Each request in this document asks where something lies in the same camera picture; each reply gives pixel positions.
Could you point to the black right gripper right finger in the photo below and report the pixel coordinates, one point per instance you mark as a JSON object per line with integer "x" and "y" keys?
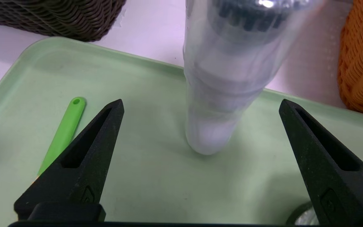
{"x": 332, "y": 179}

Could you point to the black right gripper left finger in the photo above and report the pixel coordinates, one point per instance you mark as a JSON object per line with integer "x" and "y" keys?
{"x": 80, "y": 167}

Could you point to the clear plastic bottle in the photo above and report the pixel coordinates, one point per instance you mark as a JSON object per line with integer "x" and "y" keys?
{"x": 225, "y": 78}

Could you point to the dark brown wicker basket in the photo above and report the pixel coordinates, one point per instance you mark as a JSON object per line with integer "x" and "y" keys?
{"x": 58, "y": 15}

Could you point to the light green plastic tray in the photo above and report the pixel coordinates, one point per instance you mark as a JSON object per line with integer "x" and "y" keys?
{"x": 169, "y": 183}

